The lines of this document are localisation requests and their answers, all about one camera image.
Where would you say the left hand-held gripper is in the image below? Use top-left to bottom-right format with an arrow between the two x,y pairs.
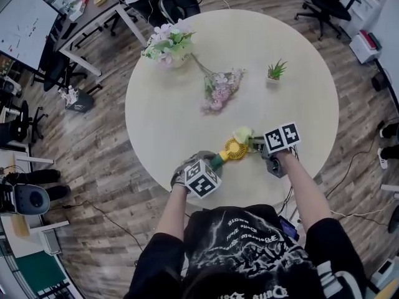
183,150 -> 223,201

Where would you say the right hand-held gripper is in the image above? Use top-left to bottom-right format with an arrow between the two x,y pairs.
248,121 -> 302,179

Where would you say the yellow-green cleaning cloth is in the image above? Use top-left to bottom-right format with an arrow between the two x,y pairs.
233,126 -> 256,146

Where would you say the yellow handheld mini fan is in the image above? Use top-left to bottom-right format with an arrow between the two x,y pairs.
209,137 -> 249,169

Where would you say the person's left forearm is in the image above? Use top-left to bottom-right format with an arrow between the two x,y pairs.
155,185 -> 190,241

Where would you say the person's right forearm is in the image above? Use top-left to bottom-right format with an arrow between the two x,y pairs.
273,149 -> 334,233

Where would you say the grey table with white legs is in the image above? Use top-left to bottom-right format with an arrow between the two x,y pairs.
51,0 -> 147,77

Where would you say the person's left hand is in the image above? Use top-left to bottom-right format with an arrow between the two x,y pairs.
170,160 -> 191,194

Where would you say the small potted green plant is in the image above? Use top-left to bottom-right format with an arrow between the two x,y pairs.
265,58 -> 288,88

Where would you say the pink artificial flower bunch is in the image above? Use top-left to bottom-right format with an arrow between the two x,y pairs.
190,53 -> 246,115

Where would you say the person's black printed shirt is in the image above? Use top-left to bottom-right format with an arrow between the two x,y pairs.
123,204 -> 368,299

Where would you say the dark blue waist device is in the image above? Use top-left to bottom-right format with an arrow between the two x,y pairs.
278,215 -> 299,240

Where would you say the black waste bin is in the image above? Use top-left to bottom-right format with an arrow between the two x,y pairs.
370,72 -> 390,93

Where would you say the white low box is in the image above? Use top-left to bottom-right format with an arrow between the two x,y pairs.
348,34 -> 383,65

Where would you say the red book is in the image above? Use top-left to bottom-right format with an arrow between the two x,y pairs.
357,29 -> 372,51

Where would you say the dark notebook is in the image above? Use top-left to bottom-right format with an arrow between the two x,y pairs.
368,32 -> 383,51

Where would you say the white vase of flowers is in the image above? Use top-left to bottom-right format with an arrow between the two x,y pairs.
140,22 -> 197,70

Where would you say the black round stand base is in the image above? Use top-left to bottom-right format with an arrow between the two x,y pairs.
387,206 -> 399,234

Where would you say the black office chair with headrest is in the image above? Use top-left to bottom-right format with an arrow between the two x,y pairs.
294,0 -> 362,42

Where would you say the white water dispenser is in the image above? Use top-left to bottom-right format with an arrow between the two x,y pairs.
339,0 -> 392,39

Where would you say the white floor device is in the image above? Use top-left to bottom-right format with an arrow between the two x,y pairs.
370,259 -> 395,289

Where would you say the black swivel chair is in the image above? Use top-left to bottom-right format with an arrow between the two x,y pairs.
0,100 -> 49,143
31,47 -> 88,93

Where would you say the green panel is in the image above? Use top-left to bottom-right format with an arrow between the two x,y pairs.
14,250 -> 68,299

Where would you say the white and red box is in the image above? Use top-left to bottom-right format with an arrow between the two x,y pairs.
68,0 -> 91,22

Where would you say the rolling whiteboard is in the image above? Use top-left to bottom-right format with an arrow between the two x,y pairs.
0,0 -> 60,72

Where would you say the black cable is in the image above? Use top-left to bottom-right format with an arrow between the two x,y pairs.
62,199 -> 144,245
324,137 -> 380,199

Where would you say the long white cable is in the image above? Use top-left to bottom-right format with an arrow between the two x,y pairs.
330,194 -> 399,221

